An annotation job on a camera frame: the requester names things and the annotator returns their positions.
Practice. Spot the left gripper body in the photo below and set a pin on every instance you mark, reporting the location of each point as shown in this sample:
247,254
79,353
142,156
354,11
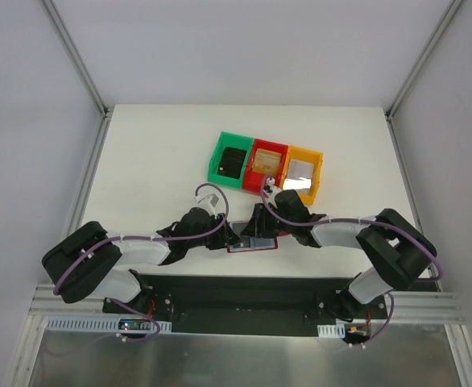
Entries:
223,232

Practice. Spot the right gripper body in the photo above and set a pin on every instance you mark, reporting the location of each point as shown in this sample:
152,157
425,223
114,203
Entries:
258,222

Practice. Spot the red leather card holder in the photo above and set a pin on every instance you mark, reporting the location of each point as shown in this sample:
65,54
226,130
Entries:
260,244

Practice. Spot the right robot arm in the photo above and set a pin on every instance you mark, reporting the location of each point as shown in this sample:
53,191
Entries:
397,251

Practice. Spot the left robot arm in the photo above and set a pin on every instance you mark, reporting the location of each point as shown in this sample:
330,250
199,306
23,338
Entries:
92,261

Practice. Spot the silver VIP card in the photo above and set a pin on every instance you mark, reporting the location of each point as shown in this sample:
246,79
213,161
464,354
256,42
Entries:
299,175

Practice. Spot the gold VIP card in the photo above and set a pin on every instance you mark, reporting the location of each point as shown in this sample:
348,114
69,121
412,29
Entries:
266,161

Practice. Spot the black VIP card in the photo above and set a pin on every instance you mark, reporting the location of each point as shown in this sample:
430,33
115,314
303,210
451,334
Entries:
231,162

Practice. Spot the red plastic bin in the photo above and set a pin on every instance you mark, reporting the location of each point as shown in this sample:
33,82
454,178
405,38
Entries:
252,180

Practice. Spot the yellow plastic bin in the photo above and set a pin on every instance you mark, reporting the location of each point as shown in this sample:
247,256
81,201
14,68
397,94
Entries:
316,158

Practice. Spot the green plastic bin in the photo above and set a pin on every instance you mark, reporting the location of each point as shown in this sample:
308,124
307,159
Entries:
227,139

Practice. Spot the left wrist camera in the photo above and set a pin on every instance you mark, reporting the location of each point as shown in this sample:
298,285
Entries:
208,202

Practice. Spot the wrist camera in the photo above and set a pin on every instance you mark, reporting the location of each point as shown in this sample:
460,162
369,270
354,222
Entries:
208,202
269,190

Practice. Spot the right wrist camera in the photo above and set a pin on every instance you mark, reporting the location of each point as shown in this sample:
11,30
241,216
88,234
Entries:
269,190

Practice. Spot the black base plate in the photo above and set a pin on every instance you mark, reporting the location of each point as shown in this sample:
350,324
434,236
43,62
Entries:
265,306

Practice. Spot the right white cable duct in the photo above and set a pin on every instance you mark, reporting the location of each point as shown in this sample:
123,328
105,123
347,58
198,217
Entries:
335,331

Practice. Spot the white cable duct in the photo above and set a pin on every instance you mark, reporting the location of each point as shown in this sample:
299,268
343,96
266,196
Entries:
136,326
335,331

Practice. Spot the right aluminium table rail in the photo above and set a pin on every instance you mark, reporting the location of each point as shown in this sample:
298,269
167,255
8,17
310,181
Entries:
451,317

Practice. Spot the aluminium table rail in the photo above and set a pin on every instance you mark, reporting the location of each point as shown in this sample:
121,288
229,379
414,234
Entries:
451,317
82,197

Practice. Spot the left aluminium table rail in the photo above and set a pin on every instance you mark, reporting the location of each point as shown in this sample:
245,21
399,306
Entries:
82,197

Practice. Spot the left white cable duct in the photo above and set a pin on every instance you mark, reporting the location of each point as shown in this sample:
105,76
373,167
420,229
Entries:
136,326

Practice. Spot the right aluminium frame post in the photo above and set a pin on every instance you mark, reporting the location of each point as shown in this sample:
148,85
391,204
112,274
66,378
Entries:
434,40

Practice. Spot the aluminium frame post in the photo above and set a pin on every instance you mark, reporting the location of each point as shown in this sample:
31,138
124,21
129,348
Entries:
434,40
71,50

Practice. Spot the left aluminium frame post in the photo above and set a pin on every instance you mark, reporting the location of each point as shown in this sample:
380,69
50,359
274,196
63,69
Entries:
71,50

